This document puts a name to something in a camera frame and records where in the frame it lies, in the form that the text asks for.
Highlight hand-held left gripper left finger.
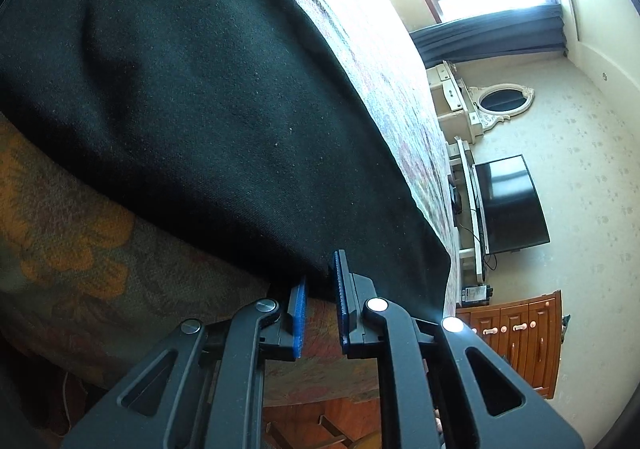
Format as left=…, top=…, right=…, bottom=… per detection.
left=60, top=274, right=307, bottom=449

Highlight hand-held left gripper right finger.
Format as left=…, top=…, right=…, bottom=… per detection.
left=327, top=250, right=585, bottom=449

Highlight black pants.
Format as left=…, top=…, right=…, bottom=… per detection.
left=0, top=0, right=451, bottom=317

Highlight black electronics box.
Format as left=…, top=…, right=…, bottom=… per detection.
left=460, top=283, right=493, bottom=305

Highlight white television stand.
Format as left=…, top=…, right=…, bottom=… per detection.
left=447, top=139, right=488, bottom=282

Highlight wooden cabinet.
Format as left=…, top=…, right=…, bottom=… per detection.
left=456, top=290, right=566, bottom=400

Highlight black flat television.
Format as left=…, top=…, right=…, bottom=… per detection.
left=472, top=155, right=551, bottom=255

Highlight white dressing table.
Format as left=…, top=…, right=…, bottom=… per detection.
left=426, top=60, right=483, bottom=144

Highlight floral blanket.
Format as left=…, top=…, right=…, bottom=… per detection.
left=0, top=0, right=463, bottom=407

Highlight oval white-framed mirror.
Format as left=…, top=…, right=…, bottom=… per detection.
left=467, top=85, right=536, bottom=132

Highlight dark blue curtain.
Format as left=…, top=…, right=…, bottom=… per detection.
left=410, top=4, right=568, bottom=67

